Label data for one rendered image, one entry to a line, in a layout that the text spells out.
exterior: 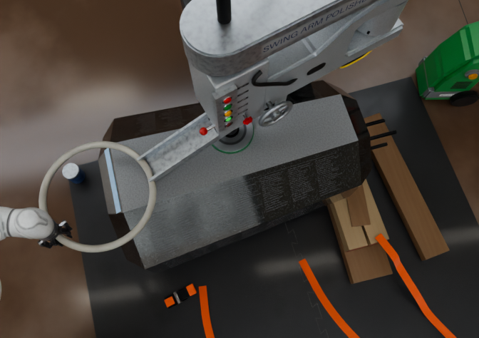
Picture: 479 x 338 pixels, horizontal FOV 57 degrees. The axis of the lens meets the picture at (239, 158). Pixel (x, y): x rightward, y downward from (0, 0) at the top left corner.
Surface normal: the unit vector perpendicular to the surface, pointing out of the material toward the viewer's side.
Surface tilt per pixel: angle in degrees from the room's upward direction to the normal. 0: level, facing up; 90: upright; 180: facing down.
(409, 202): 0
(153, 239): 45
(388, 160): 0
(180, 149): 17
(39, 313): 0
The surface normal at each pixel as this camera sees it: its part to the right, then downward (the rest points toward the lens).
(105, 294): 0.00, -0.31
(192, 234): 0.22, 0.42
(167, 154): -0.25, -0.16
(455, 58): -0.95, -0.07
